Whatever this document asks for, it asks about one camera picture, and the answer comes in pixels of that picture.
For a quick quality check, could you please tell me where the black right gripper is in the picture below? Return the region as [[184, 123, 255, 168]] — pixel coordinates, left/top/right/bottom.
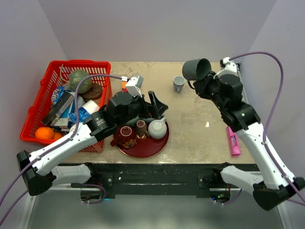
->
[[194, 71, 227, 111]]

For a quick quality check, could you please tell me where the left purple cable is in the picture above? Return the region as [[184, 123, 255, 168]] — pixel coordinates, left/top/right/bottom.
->
[[0, 73, 129, 210]]

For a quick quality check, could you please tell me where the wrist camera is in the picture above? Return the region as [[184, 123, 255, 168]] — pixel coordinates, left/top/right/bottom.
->
[[125, 75, 144, 97], [217, 57, 238, 77]]

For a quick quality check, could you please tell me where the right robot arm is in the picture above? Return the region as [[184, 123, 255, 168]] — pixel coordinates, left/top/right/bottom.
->
[[193, 72, 305, 211]]

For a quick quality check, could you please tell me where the white speckled mug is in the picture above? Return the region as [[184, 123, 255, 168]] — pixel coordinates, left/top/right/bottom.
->
[[148, 117, 167, 140]]

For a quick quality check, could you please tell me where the black carton box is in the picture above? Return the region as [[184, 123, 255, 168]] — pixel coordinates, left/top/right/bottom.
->
[[41, 92, 74, 126]]

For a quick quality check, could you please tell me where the orange pink sponge box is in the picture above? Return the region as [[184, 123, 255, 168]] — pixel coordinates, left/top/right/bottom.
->
[[122, 81, 128, 92]]

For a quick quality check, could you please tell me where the green round melon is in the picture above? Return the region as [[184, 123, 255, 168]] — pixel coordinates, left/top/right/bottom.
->
[[69, 69, 93, 94]]

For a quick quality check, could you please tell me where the blue candy bag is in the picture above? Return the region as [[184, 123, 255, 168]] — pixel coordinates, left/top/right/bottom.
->
[[51, 87, 64, 106]]

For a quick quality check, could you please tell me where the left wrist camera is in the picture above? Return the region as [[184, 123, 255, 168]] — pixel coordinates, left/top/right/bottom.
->
[[125, 75, 144, 97]]

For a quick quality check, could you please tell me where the small brown espresso cup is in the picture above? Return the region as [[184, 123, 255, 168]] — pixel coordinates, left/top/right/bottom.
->
[[135, 120, 147, 139]]

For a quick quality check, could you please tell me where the black table front rail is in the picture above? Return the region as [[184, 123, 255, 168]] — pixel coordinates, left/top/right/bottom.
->
[[70, 162, 260, 199]]

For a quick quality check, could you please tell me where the brown wooden disc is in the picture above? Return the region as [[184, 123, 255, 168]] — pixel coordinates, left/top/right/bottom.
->
[[82, 83, 103, 100]]

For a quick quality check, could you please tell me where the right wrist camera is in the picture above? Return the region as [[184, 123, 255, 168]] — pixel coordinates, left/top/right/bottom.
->
[[217, 57, 238, 77]]

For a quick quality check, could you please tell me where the dark grey mug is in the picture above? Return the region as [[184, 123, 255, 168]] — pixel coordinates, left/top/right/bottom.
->
[[182, 58, 212, 89]]

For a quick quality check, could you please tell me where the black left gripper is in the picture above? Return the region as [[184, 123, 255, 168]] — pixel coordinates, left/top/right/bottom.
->
[[117, 91, 168, 127]]

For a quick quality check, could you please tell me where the red floral mug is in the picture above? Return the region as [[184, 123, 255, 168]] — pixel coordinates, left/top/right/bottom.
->
[[111, 125, 136, 148]]

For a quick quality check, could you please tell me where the pink flat box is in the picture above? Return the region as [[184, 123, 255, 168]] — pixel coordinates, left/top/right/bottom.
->
[[226, 126, 241, 157]]

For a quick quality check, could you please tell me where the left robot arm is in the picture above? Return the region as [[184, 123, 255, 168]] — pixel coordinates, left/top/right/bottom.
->
[[17, 91, 168, 196]]

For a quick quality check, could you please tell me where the small grey mug white inside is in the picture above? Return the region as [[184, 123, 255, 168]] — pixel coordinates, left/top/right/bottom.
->
[[173, 76, 185, 93]]

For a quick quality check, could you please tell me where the red plastic basket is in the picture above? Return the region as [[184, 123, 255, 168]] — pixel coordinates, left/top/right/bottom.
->
[[20, 60, 112, 145]]

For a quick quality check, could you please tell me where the white blue paper cup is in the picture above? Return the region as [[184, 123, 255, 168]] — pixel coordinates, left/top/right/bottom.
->
[[69, 100, 99, 123]]

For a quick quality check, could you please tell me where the dark red round tray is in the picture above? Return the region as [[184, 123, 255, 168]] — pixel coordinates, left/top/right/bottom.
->
[[116, 119, 169, 158]]

